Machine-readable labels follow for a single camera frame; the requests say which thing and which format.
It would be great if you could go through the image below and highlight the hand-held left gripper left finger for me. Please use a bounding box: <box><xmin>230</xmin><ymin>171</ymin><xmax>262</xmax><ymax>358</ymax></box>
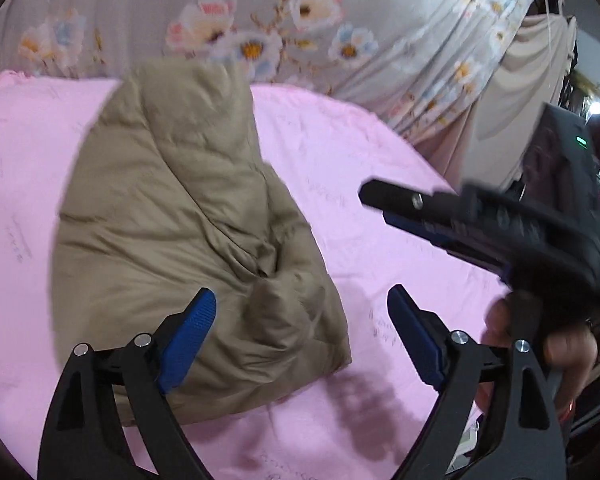
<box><xmin>37</xmin><ymin>287</ymin><xmax>217</xmax><ymax>480</ymax></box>

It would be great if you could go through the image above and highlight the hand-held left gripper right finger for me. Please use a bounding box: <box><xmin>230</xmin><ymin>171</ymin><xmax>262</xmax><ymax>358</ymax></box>
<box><xmin>387</xmin><ymin>285</ymin><xmax>566</xmax><ymax>480</ymax></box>

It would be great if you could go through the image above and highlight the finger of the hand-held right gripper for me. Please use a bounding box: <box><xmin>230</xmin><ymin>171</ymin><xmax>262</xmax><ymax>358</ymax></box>
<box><xmin>382</xmin><ymin>210</ymin><xmax>512</xmax><ymax>281</ymax></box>
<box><xmin>359</xmin><ymin>179</ymin><xmax>486</xmax><ymax>226</ymax></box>

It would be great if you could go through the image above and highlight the brown quilted jacket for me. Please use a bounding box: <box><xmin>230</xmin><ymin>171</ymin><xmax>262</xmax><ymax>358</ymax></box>
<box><xmin>50</xmin><ymin>57</ymin><xmax>353</xmax><ymax>426</ymax></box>

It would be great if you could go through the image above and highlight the person's right hand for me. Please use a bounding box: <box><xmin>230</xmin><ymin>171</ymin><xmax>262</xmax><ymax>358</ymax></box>
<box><xmin>482</xmin><ymin>292</ymin><xmax>598</xmax><ymax>401</ymax></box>

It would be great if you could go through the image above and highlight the pink blanket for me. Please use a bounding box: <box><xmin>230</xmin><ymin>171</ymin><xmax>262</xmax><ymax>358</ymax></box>
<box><xmin>0</xmin><ymin>70</ymin><xmax>511</xmax><ymax>480</ymax></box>

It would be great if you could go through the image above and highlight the beige curtain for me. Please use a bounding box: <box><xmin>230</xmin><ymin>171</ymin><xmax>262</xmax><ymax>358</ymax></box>
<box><xmin>415</xmin><ymin>14</ymin><xmax>581</xmax><ymax>188</ymax></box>

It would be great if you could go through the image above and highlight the grey floral cloth backdrop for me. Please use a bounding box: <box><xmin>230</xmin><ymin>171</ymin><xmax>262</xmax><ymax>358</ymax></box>
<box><xmin>0</xmin><ymin>0</ymin><xmax>538</xmax><ymax>141</ymax></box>

